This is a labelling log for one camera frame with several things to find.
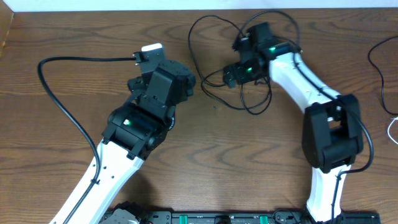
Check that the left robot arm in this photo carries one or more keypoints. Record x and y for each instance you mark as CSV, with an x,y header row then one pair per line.
x,y
133,131

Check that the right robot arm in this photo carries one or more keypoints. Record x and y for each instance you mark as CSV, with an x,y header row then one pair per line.
x,y
331,136

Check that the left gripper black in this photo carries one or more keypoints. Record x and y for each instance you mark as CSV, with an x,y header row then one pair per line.
x,y
137,83

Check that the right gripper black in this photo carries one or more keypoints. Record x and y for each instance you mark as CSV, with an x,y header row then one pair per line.
x,y
230,75

